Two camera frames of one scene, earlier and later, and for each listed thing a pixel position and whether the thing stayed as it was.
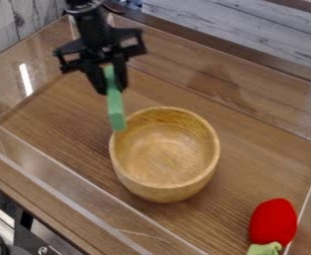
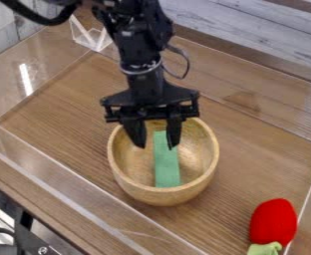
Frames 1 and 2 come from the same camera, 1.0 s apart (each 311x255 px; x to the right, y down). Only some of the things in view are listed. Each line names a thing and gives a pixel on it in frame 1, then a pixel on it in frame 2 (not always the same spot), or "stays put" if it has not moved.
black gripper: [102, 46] to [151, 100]
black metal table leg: [28, 242] stays put
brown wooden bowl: [164, 152] stays put
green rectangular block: [116, 109] to [166, 161]
